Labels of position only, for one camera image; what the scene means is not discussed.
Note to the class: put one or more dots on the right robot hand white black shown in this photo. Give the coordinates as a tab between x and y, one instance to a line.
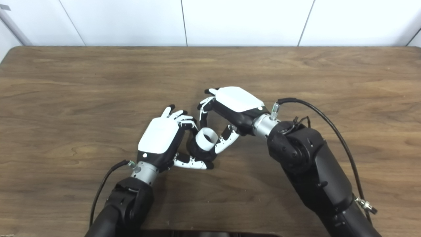
238	98

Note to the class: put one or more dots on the round black part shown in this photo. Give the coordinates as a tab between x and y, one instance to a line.
194	150

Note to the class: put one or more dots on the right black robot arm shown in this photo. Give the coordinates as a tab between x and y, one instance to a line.
312	164

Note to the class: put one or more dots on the black robot torso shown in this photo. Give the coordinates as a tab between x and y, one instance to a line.
210	234

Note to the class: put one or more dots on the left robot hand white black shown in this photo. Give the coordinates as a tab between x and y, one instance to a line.
159	135

